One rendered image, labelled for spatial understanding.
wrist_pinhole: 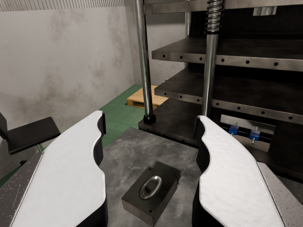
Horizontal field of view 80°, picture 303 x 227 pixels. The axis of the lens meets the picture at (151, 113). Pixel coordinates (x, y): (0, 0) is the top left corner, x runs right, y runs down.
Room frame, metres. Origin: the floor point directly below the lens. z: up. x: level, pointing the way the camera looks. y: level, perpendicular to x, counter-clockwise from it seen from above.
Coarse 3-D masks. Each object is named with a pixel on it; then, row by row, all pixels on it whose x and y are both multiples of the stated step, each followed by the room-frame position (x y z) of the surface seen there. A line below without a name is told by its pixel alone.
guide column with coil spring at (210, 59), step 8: (216, 8) 0.91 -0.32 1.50; (208, 16) 0.94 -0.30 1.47; (208, 24) 0.93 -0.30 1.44; (216, 24) 0.91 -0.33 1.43; (208, 40) 0.93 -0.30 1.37; (216, 40) 0.91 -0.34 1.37; (208, 48) 0.92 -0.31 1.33; (216, 48) 0.92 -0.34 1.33; (208, 56) 0.92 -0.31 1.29; (216, 56) 0.92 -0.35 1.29; (208, 64) 0.92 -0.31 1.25; (208, 72) 0.92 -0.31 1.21; (208, 80) 0.91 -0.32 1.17; (208, 88) 0.91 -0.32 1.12; (208, 96) 0.91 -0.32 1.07; (208, 104) 0.91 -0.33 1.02; (208, 112) 0.91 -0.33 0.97
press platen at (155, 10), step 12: (192, 0) 1.06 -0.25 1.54; (204, 0) 1.02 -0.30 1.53; (228, 0) 0.96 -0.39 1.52; (240, 0) 0.93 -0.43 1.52; (252, 0) 0.90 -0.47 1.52; (264, 0) 0.87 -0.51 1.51; (276, 0) 0.85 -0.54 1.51; (288, 0) 0.82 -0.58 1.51; (300, 0) 0.80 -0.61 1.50; (156, 12) 1.18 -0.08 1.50; (168, 12) 1.14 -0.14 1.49; (180, 12) 1.09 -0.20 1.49
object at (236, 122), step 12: (228, 120) 0.87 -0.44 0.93; (240, 120) 0.84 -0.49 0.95; (252, 120) 0.81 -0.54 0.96; (264, 120) 0.80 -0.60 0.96; (276, 120) 0.79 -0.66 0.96; (228, 132) 0.87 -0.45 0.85; (240, 132) 0.83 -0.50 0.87; (252, 132) 0.79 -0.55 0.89; (264, 132) 0.76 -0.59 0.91; (264, 144) 0.75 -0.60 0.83
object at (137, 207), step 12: (144, 180) 0.55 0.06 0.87; (156, 180) 0.55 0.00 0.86; (168, 180) 0.54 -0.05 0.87; (132, 192) 0.49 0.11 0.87; (144, 192) 0.50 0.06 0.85; (156, 192) 0.50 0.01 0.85; (168, 192) 0.48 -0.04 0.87; (132, 204) 0.44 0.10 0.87; (144, 204) 0.43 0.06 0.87; (156, 204) 0.43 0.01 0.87; (144, 216) 0.40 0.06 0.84; (156, 216) 0.40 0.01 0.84
